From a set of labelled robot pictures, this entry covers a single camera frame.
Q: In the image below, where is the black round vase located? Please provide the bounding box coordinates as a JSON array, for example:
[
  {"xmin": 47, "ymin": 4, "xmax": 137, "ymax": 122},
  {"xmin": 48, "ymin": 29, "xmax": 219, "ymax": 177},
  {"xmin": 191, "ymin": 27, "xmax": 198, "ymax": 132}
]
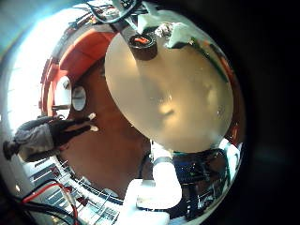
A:
[{"xmin": 127, "ymin": 32, "xmax": 159, "ymax": 62}]

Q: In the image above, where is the bouquet in white paper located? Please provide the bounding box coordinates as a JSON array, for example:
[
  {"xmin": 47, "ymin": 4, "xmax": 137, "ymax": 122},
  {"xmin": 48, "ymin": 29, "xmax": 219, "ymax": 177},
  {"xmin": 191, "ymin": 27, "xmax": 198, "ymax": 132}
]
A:
[{"xmin": 155, "ymin": 22, "xmax": 203, "ymax": 50}]

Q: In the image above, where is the large round white side table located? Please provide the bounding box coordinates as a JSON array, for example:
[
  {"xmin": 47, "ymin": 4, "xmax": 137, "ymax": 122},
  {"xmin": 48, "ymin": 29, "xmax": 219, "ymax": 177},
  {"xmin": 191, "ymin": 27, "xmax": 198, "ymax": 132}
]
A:
[{"xmin": 53, "ymin": 75, "xmax": 73, "ymax": 120}]

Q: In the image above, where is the orange curved sofa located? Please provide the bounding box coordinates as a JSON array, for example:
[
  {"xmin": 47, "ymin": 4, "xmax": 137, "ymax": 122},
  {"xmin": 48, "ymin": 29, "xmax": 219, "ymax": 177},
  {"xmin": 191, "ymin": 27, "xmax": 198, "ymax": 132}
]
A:
[{"xmin": 39, "ymin": 27, "xmax": 117, "ymax": 117}]

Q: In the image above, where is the person in grey jacket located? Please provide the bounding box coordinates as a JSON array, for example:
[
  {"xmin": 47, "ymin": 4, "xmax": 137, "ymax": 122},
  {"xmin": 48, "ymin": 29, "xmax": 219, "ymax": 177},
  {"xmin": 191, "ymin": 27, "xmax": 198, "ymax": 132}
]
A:
[{"xmin": 2, "ymin": 112, "xmax": 100, "ymax": 163}]

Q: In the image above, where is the black looped cable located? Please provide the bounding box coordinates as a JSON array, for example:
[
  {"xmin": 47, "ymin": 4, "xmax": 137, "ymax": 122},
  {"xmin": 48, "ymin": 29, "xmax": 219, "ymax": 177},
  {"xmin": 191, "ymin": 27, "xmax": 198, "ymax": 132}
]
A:
[{"xmin": 84, "ymin": 0, "xmax": 143, "ymax": 25}]

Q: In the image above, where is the black cable beside red cable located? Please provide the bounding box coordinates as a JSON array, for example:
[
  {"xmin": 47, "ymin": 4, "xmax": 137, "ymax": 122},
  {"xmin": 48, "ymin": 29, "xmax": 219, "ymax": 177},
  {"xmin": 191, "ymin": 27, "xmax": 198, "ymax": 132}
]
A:
[{"xmin": 12, "ymin": 178, "xmax": 83, "ymax": 225}]

